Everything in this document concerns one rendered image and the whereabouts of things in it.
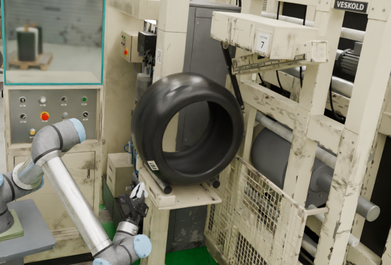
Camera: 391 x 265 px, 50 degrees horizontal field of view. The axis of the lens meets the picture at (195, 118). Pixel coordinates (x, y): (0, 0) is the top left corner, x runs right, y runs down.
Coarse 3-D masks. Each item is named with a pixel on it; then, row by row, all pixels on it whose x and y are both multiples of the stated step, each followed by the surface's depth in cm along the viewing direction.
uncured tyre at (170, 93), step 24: (144, 96) 215; (168, 96) 202; (192, 96) 203; (216, 96) 209; (144, 120) 204; (168, 120) 202; (216, 120) 246; (240, 120) 220; (144, 144) 205; (216, 144) 246; (240, 144) 228; (168, 168) 211; (192, 168) 241; (216, 168) 223
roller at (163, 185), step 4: (144, 164) 244; (152, 176) 231; (156, 176) 227; (156, 180) 226; (160, 180) 223; (160, 184) 221; (164, 184) 218; (168, 184) 218; (164, 188) 216; (168, 188) 216; (164, 192) 216; (168, 192) 217
